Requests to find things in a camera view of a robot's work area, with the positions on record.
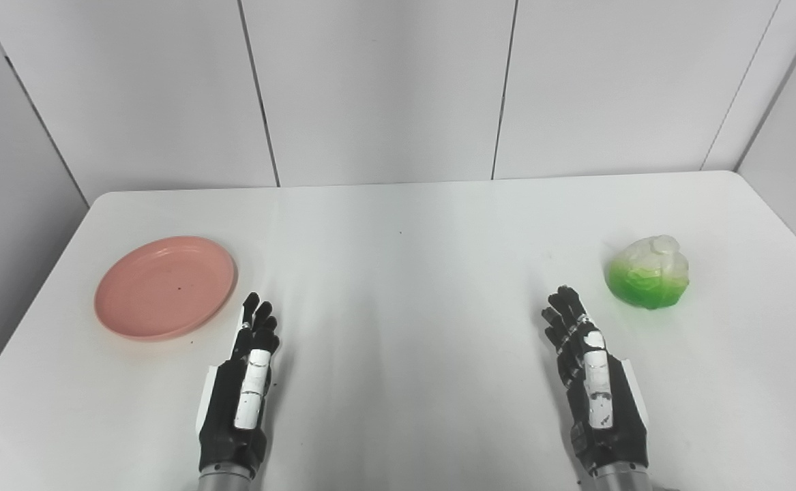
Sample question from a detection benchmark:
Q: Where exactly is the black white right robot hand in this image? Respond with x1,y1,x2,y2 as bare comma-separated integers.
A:
542,285,649,473

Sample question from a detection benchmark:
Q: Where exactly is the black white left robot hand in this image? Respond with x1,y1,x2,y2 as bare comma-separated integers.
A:
196,292,281,477

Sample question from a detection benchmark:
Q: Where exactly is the pink round plate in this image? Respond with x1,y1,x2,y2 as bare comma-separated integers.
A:
94,236,238,342

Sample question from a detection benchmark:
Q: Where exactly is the green white toy cabbage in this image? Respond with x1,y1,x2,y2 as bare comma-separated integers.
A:
606,235,690,310

